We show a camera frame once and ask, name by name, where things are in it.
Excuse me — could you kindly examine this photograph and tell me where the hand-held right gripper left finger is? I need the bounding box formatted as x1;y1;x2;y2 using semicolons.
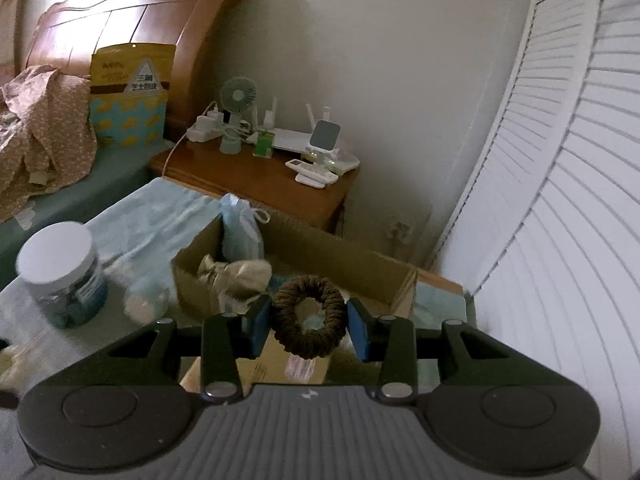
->
95;295;274;404

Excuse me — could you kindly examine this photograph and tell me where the small green bottle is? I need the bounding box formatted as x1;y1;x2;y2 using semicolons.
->
252;129;277;157

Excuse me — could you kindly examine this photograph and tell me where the wooden headboard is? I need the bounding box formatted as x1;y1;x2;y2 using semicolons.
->
20;0;251;136

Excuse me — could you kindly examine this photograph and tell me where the yellow snack bag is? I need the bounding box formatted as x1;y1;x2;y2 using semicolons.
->
89;44;177;150

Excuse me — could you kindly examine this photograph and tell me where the beige drawstring pouch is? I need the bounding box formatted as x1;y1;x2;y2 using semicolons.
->
196;254;273;306

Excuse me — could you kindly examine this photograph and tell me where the brown scrunchie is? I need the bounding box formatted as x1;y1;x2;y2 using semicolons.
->
271;276;347;359

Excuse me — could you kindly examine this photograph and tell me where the brown floral cloth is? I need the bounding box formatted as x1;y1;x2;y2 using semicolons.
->
0;64;98;223

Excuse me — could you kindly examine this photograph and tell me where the light blue towel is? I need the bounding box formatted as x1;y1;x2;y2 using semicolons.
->
82;177;226;281

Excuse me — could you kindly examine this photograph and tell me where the small green desk fan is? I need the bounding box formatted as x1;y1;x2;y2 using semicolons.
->
219;76;258;155

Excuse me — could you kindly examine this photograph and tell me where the white power cable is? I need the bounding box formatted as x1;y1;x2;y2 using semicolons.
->
162;132;193;176

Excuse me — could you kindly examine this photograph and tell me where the green bed sheet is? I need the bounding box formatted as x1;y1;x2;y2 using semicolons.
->
0;137;171;291

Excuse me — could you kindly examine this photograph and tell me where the white power strip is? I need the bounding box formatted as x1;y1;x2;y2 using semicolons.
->
186;101;231;143

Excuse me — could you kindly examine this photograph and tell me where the white louvered closet door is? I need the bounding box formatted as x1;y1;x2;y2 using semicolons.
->
470;0;640;480
430;0;608;291

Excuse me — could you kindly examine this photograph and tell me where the blue face mask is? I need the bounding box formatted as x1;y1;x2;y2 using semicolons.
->
220;192;272;266

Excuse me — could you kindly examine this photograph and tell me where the small screen on white stand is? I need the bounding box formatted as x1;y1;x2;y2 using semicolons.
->
295;119;343;190

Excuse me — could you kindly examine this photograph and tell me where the wooden nightstand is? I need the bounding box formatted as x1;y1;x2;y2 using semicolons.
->
149;135;361;236

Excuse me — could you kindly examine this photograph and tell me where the cardboard box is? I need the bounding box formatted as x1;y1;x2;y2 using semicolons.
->
171;212;420;331

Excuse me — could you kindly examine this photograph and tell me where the clear jar with white lid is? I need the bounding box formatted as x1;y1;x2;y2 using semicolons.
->
15;222;110;330

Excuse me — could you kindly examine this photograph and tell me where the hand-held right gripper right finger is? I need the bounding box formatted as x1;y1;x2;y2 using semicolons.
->
346;297;506;405

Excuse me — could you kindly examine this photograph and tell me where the white router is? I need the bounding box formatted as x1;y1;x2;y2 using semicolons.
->
247;95;321;154

